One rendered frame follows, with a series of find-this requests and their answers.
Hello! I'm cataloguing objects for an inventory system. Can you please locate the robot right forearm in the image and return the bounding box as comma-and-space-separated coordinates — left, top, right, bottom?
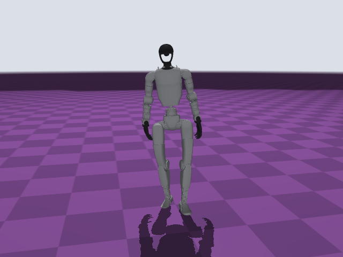
141, 97, 151, 125

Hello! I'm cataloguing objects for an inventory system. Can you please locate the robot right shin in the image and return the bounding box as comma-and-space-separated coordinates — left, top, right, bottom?
158, 166, 170, 199

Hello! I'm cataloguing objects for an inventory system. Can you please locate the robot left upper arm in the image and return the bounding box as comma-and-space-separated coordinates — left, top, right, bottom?
180, 69, 197, 101

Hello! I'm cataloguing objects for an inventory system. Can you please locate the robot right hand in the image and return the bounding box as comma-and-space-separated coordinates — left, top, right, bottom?
143, 121, 153, 140

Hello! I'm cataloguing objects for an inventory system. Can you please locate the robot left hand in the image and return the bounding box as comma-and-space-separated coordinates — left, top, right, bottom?
194, 116, 202, 139

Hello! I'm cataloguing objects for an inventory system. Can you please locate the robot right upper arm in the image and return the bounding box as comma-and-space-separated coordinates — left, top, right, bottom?
144, 71, 155, 104

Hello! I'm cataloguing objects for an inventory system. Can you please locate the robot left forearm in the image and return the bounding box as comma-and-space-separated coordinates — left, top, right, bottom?
190, 99, 201, 121

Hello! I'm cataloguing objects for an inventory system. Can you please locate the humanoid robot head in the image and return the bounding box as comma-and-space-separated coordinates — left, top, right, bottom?
159, 44, 174, 70

